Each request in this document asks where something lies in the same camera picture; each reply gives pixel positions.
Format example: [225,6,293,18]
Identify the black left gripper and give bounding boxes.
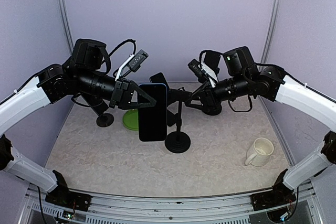
[76,67,156,109]

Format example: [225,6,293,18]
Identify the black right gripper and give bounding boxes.
[185,72,251,111]

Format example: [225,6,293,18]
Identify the black phone purple edge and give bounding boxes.
[149,72,169,90]

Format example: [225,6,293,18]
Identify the blue phone face down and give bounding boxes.
[138,83,167,142]

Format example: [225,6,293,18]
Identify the black round-base clamp stand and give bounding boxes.
[201,61,222,116]

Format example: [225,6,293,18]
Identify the black phone teal case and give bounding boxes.
[204,50,221,74]

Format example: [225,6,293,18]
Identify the black tall round-base stand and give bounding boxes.
[165,87,191,154]

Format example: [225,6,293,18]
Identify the black folding phone stand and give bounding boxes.
[167,102,182,127]

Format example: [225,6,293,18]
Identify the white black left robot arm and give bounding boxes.
[1,39,156,206]

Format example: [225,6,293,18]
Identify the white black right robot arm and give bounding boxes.
[185,46,335,205]

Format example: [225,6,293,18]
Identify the green plate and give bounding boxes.
[122,109,139,131]

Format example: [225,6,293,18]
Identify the cream ceramic mug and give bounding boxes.
[245,137,275,167]

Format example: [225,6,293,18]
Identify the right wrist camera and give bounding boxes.
[188,59,218,88]

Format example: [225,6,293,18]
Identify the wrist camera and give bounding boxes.
[115,49,149,80]
[188,59,218,88]

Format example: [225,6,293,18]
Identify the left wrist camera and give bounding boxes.
[115,49,149,80]

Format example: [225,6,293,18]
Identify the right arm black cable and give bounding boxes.
[198,49,336,112]

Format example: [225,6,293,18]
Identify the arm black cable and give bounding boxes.
[198,49,336,112]
[70,39,138,106]

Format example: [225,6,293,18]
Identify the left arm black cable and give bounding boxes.
[70,39,138,106]

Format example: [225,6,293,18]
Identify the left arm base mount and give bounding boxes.
[45,170,92,212]

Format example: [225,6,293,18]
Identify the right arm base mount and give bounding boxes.
[250,169,297,211]

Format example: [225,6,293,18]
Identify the left aluminium frame post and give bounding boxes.
[57,0,74,53]

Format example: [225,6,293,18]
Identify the aluminium frame post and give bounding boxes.
[261,0,281,63]
[57,0,74,53]

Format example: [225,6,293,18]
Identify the right aluminium frame post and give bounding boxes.
[261,0,281,63]

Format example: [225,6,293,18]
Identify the front aluminium rail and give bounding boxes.
[18,179,323,224]

